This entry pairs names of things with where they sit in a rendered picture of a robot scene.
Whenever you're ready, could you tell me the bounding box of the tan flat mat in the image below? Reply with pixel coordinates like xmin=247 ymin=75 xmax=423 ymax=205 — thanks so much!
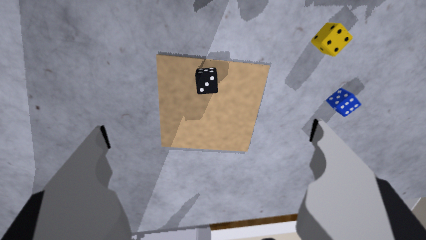
xmin=156 ymin=54 xmax=270 ymax=152

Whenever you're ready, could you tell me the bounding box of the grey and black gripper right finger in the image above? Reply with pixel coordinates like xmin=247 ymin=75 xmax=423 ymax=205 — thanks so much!
xmin=296 ymin=118 xmax=426 ymax=240

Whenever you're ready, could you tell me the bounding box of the yellow die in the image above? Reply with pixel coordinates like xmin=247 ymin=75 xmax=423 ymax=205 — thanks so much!
xmin=311 ymin=23 xmax=353 ymax=56

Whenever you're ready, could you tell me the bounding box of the blue die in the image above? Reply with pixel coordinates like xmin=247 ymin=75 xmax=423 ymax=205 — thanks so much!
xmin=326 ymin=88 xmax=361 ymax=117

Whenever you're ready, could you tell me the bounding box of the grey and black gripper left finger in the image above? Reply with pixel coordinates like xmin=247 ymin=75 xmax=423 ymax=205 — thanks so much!
xmin=1 ymin=125 xmax=132 ymax=240

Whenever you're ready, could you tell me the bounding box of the black die with white pips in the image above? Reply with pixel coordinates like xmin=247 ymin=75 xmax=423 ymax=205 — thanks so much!
xmin=195 ymin=68 xmax=218 ymax=94

